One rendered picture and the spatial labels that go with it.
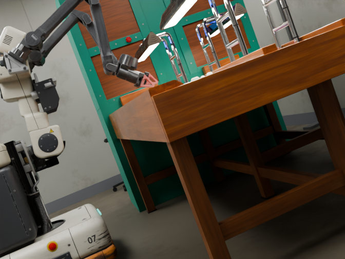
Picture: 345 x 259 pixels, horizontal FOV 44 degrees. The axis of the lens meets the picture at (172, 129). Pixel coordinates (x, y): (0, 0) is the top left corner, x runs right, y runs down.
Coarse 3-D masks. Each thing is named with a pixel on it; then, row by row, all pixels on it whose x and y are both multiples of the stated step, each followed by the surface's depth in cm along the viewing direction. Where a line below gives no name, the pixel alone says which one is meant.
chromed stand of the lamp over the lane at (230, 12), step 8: (208, 0) 187; (224, 0) 172; (216, 8) 187; (232, 8) 173; (216, 16) 187; (224, 16) 178; (232, 16) 172; (232, 24) 174; (224, 32) 187; (240, 32) 173; (224, 40) 188; (240, 40) 173; (232, 56) 188
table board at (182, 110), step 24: (288, 48) 145; (312, 48) 147; (336, 48) 149; (216, 72) 139; (240, 72) 141; (264, 72) 143; (288, 72) 144; (312, 72) 146; (336, 72) 149; (168, 96) 135; (192, 96) 137; (216, 96) 139; (240, 96) 141; (264, 96) 142; (168, 120) 135; (192, 120) 137; (216, 120) 139
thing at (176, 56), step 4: (164, 32) 266; (160, 36) 265; (168, 36) 266; (164, 40) 281; (172, 40) 267; (164, 44) 281; (172, 44) 266; (168, 48) 281; (172, 48) 267; (168, 52) 281; (176, 52) 266; (168, 56) 282; (176, 56) 267; (172, 60) 281; (180, 60) 268; (172, 64) 282; (180, 64) 267; (176, 68) 282; (180, 68) 268; (176, 72) 282; (184, 72) 268; (176, 76) 283; (180, 76) 276; (184, 76) 268; (180, 80) 283; (184, 80) 268
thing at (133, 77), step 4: (128, 72) 222; (132, 72) 224; (140, 72) 221; (128, 76) 222; (132, 76) 223; (136, 76) 223; (128, 80) 224; (132, 80) 223; (136, 80) 223; (136, 84) 223
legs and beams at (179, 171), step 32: (320, 96) 153; (320, 128) 248; (128, 160) 305; (192, 160) 142; (224, 160) 293; (256, 160) 238; (192, 192) 142; (288, 192) 152; (320, 192) 154; (224, 224) 146; (256, 224) 148; (224, 256) 144
